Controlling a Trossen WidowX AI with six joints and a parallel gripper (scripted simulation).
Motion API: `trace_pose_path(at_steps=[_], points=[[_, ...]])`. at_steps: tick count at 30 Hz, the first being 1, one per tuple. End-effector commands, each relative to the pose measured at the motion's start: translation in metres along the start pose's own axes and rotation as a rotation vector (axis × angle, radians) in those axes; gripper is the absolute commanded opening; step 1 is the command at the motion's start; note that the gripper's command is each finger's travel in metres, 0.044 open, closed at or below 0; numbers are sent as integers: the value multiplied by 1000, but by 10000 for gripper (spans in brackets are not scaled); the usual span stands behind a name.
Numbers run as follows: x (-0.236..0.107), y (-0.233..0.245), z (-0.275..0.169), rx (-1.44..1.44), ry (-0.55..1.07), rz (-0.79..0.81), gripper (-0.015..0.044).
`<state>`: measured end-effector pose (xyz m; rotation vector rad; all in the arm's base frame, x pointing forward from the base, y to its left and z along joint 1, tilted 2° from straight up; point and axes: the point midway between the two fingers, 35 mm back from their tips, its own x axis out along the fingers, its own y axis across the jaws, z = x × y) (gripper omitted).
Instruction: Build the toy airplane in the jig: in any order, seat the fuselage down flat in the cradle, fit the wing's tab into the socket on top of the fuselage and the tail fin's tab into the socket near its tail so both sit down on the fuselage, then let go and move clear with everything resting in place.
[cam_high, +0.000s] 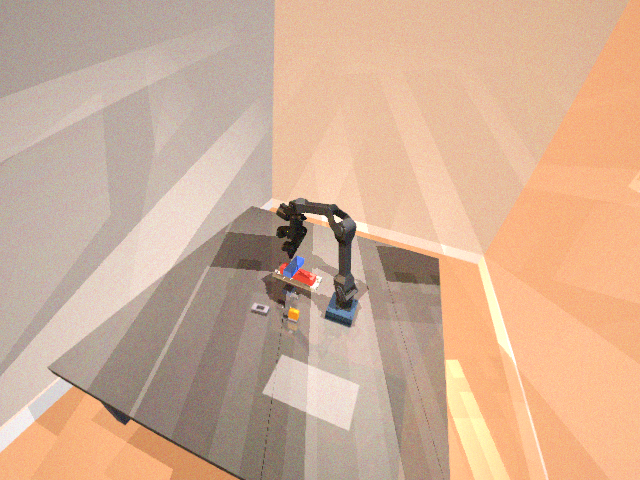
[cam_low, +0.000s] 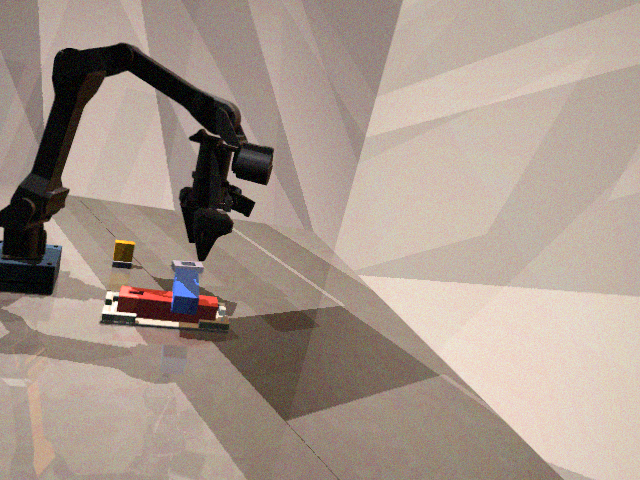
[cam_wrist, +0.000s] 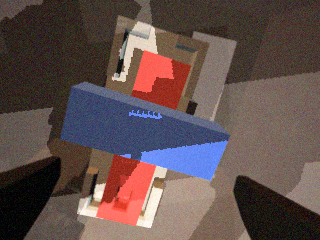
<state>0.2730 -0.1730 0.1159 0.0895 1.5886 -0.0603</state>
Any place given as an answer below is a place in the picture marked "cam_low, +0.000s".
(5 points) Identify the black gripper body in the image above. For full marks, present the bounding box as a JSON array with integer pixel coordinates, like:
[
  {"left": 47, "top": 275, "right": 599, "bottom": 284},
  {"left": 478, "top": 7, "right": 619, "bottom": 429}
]
[{"left": 179, "top": 168, "right": 234, "bottom": 233}]

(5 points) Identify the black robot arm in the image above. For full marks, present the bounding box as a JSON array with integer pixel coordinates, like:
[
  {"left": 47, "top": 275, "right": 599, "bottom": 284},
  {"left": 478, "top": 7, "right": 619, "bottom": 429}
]
[{"left": 0, "top": 42, "right": 274, "bottom": 260}]

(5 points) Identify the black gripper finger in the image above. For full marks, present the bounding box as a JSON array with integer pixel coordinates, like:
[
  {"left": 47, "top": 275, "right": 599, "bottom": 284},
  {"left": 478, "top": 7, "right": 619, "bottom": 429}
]
[
  {"left": 192, "top": 224, "right": 228, "bottom": 261},
  {"left": 180, "top": 203, "right": 198, "bottom": 243}
]

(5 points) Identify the white rectangular block with square hole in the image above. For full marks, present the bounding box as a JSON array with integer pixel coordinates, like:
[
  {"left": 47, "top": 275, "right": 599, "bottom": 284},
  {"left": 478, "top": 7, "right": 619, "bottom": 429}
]
[{"left": 172, "top": 260, "right": 204, "bottom": 273}]

